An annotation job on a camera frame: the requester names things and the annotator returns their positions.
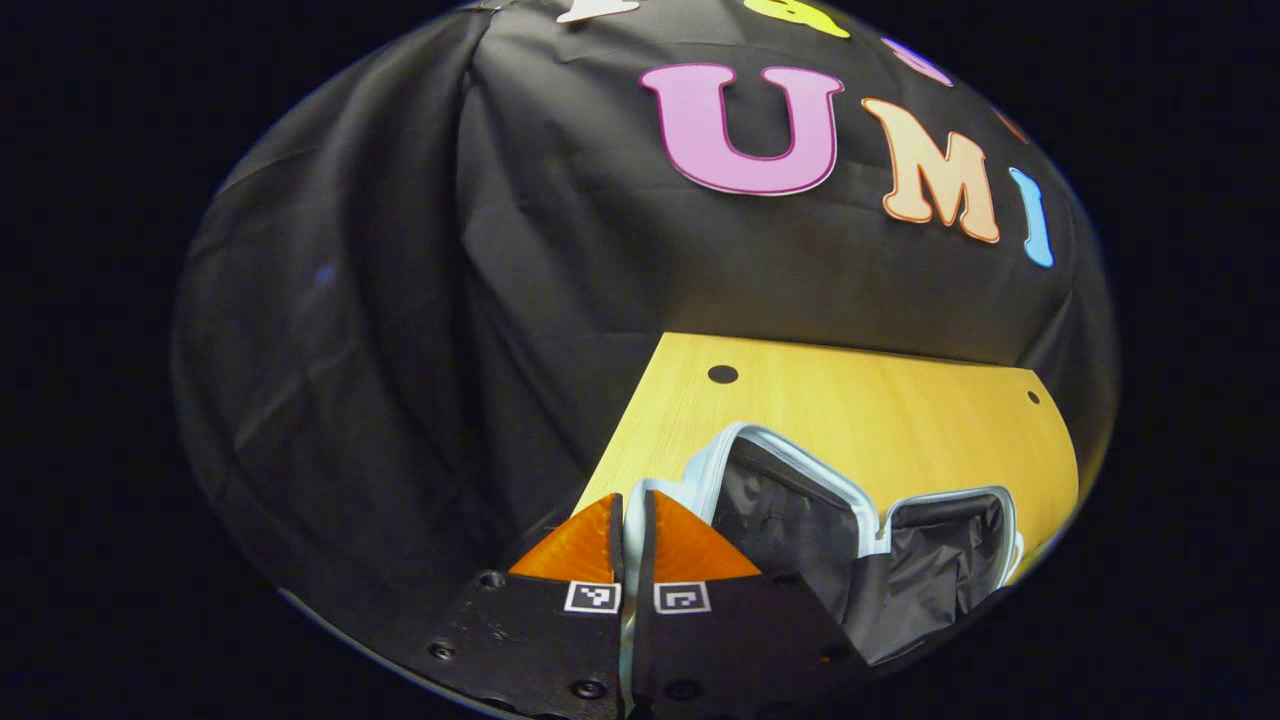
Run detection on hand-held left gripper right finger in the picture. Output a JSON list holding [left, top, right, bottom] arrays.
[[630, 488, 873, 720]]

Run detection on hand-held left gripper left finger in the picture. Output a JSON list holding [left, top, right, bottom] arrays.
[[425, 490, 627, 720]]

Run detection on pale blue suitcase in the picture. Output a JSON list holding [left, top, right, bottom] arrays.
[[620, 422, 1026, 701]]

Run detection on black backdrop cloth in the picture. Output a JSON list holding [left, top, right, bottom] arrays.
[[172, 0, 1119, 641]]

